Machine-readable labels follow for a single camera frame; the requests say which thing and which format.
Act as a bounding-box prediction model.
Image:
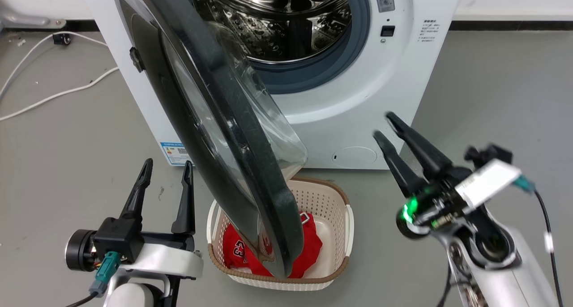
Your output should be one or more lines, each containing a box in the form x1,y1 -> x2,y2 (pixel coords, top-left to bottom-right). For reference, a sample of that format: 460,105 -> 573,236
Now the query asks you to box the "stainless steel washer drum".
192,0 -> 352,66

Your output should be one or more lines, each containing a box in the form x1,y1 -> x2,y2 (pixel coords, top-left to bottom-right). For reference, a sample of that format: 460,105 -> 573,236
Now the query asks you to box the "white front-load washing machine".
78,0 -> 464,170

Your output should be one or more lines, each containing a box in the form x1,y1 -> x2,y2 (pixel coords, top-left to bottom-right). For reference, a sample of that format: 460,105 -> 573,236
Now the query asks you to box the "cream plastic laundry basket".
206,177 -> 355,291

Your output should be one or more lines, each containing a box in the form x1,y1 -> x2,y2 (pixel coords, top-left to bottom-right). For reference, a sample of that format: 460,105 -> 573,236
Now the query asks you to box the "teal arm cable connector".
89,251 -> 122,297
513,175 -> 536,194

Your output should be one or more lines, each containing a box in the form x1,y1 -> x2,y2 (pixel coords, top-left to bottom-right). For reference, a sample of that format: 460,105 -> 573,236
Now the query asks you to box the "blue energy label sticker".
160,141 -> 193,166

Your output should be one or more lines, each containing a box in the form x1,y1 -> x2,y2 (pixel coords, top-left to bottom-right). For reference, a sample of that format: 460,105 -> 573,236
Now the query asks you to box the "grey-blue rubber door gasket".
179,0 -> 372,95

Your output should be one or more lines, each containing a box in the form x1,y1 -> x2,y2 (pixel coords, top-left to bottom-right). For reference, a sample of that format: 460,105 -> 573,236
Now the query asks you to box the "oval washer filter cover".
332,146 -> 378,169

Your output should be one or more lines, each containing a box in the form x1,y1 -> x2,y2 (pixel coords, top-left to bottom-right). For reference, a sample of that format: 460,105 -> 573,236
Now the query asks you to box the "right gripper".
373,112 -> 476,241

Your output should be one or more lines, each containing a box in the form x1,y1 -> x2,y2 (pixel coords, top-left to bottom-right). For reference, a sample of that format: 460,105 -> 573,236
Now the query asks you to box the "long white floor cable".
0,67 -> 120,121

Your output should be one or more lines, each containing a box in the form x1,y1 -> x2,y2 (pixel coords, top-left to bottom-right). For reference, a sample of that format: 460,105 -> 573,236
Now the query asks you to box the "red printed garment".
222,212 -> 323,279

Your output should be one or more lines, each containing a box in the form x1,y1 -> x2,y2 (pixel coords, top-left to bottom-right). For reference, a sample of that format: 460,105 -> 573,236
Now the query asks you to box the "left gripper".
65,158 -> 204,281

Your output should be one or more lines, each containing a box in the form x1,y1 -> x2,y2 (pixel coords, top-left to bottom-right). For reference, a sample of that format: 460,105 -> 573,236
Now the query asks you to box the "teal left arm cable connector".
89,251 -> 122,297

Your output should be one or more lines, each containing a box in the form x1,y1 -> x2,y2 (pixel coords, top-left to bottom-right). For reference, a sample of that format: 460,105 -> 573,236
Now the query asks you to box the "grey metal floor bracket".
0,5 -> 67,30

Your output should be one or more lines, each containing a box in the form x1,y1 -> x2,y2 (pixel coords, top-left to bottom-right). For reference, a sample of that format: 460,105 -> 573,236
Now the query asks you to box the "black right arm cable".
532,188 -> 564,307

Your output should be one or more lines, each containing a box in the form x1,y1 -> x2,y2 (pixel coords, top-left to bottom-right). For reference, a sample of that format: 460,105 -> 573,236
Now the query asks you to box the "white floor cable with plug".
0,31 -> 109,101

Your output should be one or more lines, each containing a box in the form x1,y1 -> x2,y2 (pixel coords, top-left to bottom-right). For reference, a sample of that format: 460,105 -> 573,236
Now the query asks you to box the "black glass washing machine door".
111,0 -> 308,280

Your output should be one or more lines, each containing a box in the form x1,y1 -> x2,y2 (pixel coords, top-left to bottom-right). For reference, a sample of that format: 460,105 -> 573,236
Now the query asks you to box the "teal right arm cable connector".
513,175 -> 536,194

